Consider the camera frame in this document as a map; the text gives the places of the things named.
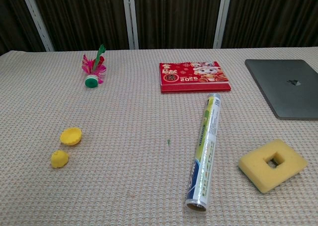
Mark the grey closed laptop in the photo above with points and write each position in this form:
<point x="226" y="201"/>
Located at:
<point x="285" y="92"/>

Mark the pink green feather shuttlecock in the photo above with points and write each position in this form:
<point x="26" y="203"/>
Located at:
<point x="91" y="82"/>

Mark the small yellow lump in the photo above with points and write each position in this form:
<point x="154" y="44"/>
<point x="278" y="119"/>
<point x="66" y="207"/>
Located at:
<point x="59" y="159"/>

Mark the tiny green feather scrap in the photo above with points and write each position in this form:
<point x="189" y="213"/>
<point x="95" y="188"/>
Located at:
<point x="168" y="142"/>

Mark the white metal frame post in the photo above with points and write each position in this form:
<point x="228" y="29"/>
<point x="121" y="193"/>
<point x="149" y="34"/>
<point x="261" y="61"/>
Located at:
<point x="222" y="17"/>
<point x="130" y="17"/>
<point x="37" y="20"/>

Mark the cling film roll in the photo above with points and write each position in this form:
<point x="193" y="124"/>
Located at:
<point x="206" y="149"/>

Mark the beige woven tablecloth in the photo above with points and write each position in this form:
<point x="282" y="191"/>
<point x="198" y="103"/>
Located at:
<point x="129" y="126"/>

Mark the yellow sponge with square hole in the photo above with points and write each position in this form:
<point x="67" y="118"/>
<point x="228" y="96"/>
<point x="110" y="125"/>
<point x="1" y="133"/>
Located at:
<point x="256" y="170"/>

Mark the dark pleated curtain panel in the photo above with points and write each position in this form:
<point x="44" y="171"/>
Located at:
<point x="273" y="15"/>
<point x="82" y="15"/>
<point x="12" y="17"/>
<point x="176" y="15"/>

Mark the yellow shallow cup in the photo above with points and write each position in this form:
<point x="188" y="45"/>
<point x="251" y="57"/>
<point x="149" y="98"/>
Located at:
<point x="70" y="136"/>

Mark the red 2026 desk calendar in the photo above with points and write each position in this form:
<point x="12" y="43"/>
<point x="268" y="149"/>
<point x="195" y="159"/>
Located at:
<point x="191" y="87"/>

